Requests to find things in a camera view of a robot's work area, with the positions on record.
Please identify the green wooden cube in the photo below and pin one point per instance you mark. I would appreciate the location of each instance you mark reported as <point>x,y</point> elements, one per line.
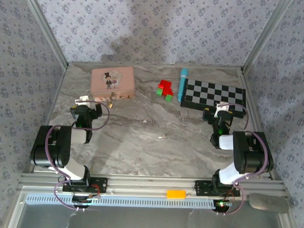
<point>159,91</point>
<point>169,97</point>

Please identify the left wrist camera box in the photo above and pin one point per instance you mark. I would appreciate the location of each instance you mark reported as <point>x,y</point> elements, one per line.
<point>82,99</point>

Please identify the orange plastic block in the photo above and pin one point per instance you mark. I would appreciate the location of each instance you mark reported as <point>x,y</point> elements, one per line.
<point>175,194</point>

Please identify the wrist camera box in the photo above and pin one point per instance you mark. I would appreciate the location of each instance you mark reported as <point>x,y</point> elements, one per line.
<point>82,99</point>
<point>222,108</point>

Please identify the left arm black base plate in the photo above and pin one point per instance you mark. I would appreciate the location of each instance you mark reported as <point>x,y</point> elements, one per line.
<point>99,184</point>

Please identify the pink tin box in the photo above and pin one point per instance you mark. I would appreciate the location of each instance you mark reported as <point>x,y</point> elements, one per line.
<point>113,82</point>

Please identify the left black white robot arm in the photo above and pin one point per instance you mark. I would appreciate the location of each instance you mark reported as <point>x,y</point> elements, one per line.
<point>61,145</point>

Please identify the red wooden block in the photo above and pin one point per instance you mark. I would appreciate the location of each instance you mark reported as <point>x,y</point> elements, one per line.
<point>166,84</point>
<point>169,91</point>

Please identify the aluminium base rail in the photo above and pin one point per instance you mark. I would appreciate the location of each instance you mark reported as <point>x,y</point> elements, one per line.
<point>144,183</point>

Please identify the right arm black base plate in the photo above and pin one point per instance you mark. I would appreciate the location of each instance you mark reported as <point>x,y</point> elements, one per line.
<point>202,188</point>

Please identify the black grey chessboard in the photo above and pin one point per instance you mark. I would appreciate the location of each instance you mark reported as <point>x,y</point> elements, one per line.
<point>212,96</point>

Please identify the light blue marker pen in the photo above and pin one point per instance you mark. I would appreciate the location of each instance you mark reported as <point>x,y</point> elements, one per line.
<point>183,82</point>

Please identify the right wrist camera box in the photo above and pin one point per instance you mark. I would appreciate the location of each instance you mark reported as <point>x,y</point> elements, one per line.
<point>222,108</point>

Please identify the aluminium frame post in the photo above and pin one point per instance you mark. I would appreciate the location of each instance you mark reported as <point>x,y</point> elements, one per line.
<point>47,30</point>
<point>264,35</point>

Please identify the small silver key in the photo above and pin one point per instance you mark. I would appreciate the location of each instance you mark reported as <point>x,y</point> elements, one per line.
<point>163,137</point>

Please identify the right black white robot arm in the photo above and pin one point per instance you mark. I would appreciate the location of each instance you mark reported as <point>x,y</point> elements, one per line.
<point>250,152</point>

